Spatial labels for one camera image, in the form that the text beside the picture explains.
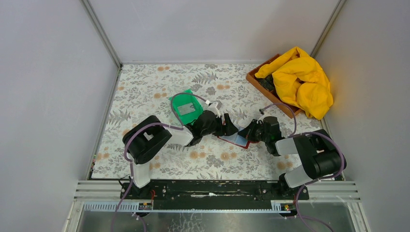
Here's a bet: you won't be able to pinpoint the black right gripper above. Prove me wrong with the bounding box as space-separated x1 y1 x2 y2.
238 119 269 143

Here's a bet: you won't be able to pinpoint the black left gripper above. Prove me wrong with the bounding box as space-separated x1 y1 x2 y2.
201 113 238 137

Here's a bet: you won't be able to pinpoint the red leather card holder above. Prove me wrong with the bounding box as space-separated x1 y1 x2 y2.
217 127 250 149

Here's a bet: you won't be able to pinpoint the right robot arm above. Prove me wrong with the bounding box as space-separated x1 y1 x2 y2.
238 116 346 199

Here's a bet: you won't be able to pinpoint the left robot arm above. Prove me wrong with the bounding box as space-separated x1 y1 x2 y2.
122 110 239 199

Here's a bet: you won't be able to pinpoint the brown wooden tray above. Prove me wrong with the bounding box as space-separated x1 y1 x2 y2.
246 54 303 118

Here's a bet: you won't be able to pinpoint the dark items in tray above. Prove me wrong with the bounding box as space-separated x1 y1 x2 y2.
258 74 276 92

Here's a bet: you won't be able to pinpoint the green plastic bin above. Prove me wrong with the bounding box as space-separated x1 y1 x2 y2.
169 89 206 125

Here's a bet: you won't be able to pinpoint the yellow cloth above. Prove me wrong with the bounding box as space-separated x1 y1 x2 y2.
254 46 334 120

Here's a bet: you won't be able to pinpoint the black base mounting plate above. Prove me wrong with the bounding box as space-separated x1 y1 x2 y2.
119 179 309 211

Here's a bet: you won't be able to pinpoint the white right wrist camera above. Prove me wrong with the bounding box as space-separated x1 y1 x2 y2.
258 108 270 121

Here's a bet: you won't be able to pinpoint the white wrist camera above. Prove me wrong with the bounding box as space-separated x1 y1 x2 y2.
258 108 270 121
205 100 222 117

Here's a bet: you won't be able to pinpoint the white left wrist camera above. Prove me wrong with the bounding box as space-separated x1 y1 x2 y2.
205 100 222 117

